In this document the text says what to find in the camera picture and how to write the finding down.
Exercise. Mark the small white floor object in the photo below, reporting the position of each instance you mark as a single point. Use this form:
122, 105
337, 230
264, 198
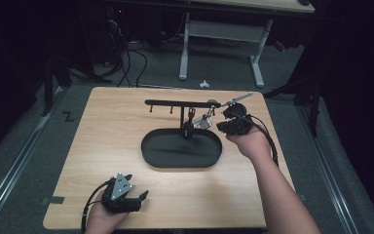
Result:
204, 84

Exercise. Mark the small red object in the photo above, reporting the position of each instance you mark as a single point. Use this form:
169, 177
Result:
279, 45

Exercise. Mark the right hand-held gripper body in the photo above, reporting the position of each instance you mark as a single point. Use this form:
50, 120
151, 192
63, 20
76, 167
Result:
242, 125

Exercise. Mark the black key rack with tray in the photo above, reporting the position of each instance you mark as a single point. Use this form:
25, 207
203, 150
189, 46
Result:
181, 152

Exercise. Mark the black metal stand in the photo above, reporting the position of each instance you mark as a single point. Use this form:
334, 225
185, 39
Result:
47, 87
315, 107

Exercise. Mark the person's right hand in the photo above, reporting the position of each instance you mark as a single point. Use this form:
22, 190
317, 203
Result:
250, 144

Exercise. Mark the grey tape piece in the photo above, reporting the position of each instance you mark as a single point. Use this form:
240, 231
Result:
52, 200
302, 197

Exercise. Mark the person's left hand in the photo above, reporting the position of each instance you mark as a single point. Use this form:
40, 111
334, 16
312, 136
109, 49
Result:
102, 219

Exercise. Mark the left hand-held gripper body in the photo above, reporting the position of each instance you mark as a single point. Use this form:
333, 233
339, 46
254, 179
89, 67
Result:
120, 201

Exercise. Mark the metal floor rail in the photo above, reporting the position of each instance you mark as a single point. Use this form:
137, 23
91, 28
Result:
16, 169
329, 175

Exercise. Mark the white-framed desk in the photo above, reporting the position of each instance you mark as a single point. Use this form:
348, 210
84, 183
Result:
227, 31

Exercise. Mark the dark equipment with red light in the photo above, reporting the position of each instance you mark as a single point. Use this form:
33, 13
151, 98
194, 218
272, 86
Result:
120, 13

